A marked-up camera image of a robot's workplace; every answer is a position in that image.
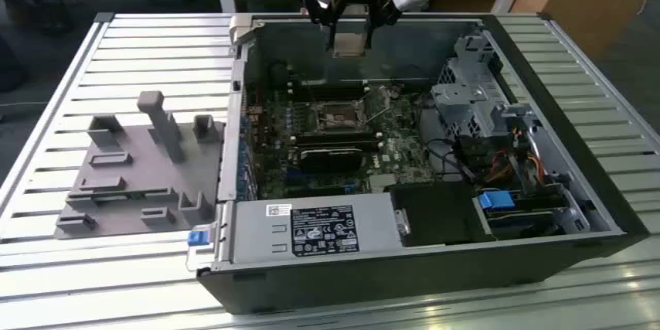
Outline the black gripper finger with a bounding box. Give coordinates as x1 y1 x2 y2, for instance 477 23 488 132
300 0 344 52
363 0 403 53

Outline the grey plastic drive latch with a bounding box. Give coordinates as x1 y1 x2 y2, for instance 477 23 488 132
553 206 592 234

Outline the blue disk carrier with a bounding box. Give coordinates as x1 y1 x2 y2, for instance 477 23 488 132
476 189 516 215

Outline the metal socket cover frame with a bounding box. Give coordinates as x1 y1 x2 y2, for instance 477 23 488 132
368 83 393 114

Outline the green motherboard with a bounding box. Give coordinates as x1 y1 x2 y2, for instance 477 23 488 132
241 74 439 198

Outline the small silver chipset heatsink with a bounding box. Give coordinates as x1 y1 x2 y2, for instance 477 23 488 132
368 173 396 192

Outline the black expansion slot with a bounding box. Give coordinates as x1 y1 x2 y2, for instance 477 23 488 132
285 186 347 196

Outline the green RAM stick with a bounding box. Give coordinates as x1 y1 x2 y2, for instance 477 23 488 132
89 189 171 202

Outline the silver metal drive cage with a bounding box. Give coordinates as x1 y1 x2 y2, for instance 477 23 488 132
431 34 516 138

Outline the black plastic air shroud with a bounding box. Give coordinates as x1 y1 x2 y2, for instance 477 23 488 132
385 182 496 248

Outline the black open PC case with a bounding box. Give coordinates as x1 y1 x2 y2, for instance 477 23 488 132
195 12 651 315

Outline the blue case latch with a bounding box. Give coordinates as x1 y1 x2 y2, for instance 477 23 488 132
188 225 216 248

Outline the black graphics card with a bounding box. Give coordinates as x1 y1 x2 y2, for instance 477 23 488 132
296 146 365 175

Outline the black cable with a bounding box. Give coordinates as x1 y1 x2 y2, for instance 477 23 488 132
420 105 480 182

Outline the grey parts rack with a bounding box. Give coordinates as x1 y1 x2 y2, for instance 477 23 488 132
53 90 228 242

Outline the CPU socket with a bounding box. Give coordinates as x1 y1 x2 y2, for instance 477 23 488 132
313 100 367 132

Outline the coloured wire bundle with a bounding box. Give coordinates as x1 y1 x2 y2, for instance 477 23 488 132
484 151 548 184

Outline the grey power supply unit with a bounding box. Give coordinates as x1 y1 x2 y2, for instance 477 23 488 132
225 192 408 264

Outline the small square CPU plate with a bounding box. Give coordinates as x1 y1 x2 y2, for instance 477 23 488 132
332 16 368 59

